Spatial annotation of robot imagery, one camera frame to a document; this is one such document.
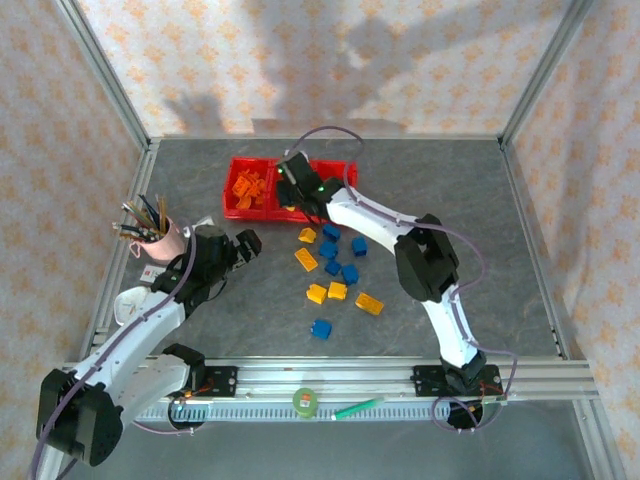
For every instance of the orange small lego brick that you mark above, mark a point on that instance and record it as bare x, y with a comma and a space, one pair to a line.
256, 177

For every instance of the yellow lego brick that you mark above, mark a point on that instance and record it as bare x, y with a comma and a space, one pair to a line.
369, 303
307, 234
316, 293
306, 259
337, 290

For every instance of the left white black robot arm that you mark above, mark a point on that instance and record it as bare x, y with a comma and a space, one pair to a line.
140, 325

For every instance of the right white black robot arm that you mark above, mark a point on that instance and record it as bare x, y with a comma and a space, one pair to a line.
370, 215

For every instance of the orange lego piece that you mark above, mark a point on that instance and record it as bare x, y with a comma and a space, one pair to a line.
261, 186

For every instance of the pink cup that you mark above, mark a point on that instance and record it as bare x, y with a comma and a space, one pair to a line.
165, 242

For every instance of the white card with red logo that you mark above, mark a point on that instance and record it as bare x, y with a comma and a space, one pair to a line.
157, 274

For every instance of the yellow pencil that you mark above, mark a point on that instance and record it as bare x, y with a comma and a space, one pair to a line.
162, 212

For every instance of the dark blue pencil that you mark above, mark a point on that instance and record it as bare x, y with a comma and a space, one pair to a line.
150, 210

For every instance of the black silver-tipped pen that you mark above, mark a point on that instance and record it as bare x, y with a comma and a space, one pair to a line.
131, 230

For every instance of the tan pencil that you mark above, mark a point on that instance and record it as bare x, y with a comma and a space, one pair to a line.
137, 215

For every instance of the white bowl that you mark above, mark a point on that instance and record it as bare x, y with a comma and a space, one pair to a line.
127, 305

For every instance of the green tape roll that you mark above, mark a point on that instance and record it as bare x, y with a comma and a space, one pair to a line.
306, 400

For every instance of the green marker pen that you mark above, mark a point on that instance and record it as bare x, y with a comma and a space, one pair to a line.
359, 407

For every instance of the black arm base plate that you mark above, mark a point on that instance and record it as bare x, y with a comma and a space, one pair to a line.
425, 380
225, 382

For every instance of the wide aluminium frame rail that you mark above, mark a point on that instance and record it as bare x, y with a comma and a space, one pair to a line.
350, 375

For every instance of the aluminium frame post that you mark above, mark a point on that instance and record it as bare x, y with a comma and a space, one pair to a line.
106, 75
597, 440
544, 75

